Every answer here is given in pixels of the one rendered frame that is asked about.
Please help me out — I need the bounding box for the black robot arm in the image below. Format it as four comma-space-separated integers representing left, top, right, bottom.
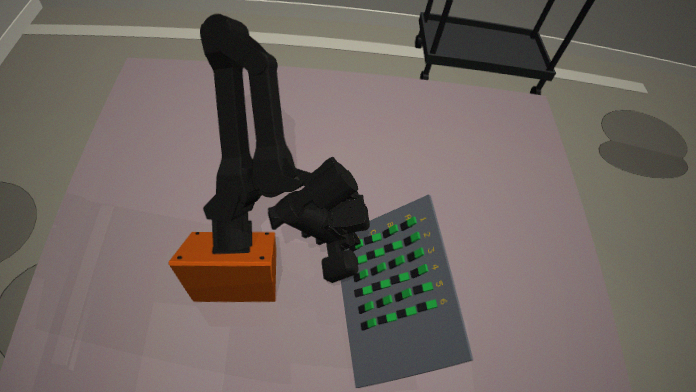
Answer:
200, 13, 370, 255

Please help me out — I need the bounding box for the grey switch panel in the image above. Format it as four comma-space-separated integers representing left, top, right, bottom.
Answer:
341, 194, 473, 388

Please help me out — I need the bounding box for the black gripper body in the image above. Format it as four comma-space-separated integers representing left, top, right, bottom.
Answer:
301, 208, 359, 283

